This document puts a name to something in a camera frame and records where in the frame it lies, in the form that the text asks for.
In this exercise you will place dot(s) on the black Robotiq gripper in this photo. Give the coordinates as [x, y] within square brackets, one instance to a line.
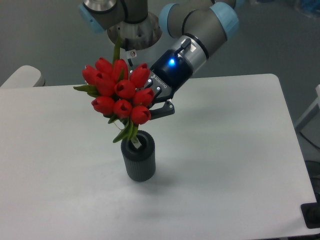
[166, 76]

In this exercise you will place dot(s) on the red tulip bouquet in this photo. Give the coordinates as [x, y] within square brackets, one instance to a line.
[120, 101]

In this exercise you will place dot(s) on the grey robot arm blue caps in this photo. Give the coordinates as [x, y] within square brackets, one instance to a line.
[175, 44]

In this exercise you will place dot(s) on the dark grey ribbed vase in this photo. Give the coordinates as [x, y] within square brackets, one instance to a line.
[140, 163]

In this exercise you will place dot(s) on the white furniture at right edge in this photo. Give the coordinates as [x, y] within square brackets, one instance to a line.
[309, 113]

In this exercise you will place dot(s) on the beige chair armrest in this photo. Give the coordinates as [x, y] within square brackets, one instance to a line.
[24, 77]

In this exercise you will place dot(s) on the black device at table edge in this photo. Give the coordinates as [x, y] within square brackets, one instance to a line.
[311, 215]

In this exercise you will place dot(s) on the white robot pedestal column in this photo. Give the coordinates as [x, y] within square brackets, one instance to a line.
[134, 58]

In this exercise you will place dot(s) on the white pedestal base bracket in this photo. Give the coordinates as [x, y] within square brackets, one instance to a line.
[103, 68]

